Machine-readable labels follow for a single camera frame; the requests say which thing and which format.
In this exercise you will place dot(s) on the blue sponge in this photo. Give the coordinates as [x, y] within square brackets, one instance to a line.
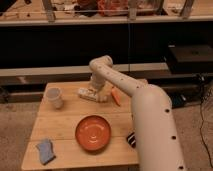
[46, 153]

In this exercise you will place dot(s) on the orange ceramic bowl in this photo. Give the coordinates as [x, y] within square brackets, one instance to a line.
[93, 133]

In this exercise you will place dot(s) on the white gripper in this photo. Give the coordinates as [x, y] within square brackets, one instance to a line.
[96, 90]

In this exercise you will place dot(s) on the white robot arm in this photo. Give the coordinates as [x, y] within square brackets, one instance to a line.
[157, 142]

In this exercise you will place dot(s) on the orange carrot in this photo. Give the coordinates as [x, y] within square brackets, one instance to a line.
[115, 96]

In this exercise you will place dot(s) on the black white striped block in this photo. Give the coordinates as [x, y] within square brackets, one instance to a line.
[131, 140]

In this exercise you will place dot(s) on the white plastic bottle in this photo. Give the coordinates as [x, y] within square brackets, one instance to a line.
[92, 95]

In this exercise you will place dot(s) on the white plastic cup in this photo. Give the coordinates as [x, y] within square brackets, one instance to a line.
[54, 97]

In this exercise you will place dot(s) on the black box on shelf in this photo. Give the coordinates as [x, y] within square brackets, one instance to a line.
[190, 59]

